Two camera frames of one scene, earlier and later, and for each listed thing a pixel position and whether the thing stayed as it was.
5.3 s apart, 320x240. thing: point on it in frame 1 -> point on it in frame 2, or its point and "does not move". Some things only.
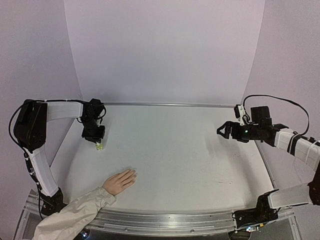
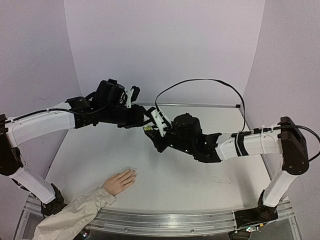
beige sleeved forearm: [70, 221] does not move
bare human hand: [115, 184] does not move
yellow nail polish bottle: [99, 146] -> [147, 127]
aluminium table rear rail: [171, 104] does not move
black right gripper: [231, 130] -> [158, 135]
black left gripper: [97, 139] -> [138, 118]
